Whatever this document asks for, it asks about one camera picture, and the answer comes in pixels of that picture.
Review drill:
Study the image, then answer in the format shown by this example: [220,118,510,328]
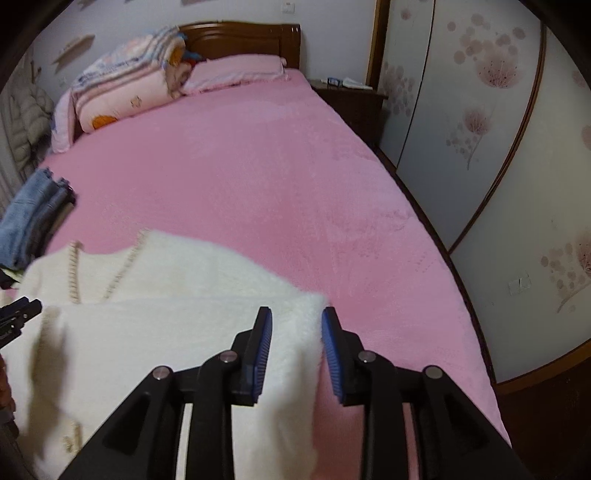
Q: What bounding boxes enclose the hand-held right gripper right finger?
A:
[322,306,528,480]

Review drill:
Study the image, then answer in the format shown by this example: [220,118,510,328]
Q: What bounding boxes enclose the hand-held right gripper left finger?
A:
[60,306,274,480]

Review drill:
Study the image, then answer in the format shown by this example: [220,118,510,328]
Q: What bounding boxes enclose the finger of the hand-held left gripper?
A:
[0,298,43,349]

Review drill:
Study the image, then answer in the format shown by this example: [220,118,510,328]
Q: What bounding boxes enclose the white fluffy sweater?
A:
[0,229,329,480]

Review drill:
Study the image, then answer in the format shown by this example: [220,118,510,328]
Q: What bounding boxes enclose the dark cloth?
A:
[0,264,26,291]

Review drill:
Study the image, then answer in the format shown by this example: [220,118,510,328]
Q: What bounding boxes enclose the folded blue jeans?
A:
[0,168,77,271]

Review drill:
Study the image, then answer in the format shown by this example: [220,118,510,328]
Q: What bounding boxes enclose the pink bed sheet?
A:
[34,54,513,480]

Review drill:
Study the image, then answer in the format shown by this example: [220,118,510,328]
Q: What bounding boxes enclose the pale pink pillow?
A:
[50,90,78,154]

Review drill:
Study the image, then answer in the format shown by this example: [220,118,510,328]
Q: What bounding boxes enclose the beige puffer jacket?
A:
[0,83,56,163]

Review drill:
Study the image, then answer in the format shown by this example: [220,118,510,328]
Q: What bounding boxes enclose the folded printed pink quilt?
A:
[69,26,206,134]

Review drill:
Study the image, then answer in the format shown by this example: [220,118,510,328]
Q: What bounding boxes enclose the dark wooden nightstand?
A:
[308,78,389,148]

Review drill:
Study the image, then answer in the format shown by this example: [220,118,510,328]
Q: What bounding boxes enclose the floral sliding wardrobe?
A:
[367,0,591,393]

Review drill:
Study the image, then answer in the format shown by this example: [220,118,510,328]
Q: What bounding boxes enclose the brown wooden headboard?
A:
[178,21,302,70]

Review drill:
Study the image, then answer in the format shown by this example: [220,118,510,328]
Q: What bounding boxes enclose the wooden wall decoration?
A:
[51,34,95,65]

